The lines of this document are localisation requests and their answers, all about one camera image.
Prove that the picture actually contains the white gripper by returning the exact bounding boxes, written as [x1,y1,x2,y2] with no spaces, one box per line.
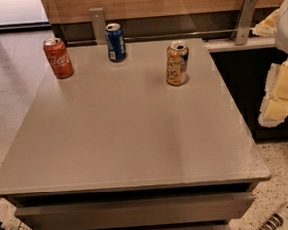
[252,0,288,128]

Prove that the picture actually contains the orange soda can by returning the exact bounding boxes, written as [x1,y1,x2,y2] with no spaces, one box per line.
[166,40,189,86]

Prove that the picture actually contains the blue Pepsi can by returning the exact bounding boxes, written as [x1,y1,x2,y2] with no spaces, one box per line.
[105,22,127,62]

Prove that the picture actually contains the red Coca-Cola can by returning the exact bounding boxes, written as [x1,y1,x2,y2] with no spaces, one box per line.
[43,37,74,79]

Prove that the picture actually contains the white power strip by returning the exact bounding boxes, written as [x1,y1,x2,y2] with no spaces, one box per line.
[258,202,288,230]

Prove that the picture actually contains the grey drawer cabinet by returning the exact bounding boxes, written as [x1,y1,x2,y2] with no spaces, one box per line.
[0,39,271,230]

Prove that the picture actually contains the wooden counter panel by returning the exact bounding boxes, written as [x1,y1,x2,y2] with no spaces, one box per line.
[41,0,284,24]

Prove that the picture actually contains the upper grey drawer front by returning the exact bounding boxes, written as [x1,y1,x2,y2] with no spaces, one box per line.
[16,192,253,230]

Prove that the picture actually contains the right metal bracket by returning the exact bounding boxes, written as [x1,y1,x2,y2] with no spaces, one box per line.
[232,0,258,46]

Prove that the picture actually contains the metal bracket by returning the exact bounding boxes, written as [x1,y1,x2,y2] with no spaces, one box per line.
[89,7,107,46]
[232,0,258,46]

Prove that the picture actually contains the metal foot rail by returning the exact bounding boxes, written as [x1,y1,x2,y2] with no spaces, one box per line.
[67,26,256,48]

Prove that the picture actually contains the left metal bracket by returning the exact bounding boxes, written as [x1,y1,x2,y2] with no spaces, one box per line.
[89,7,107,46]

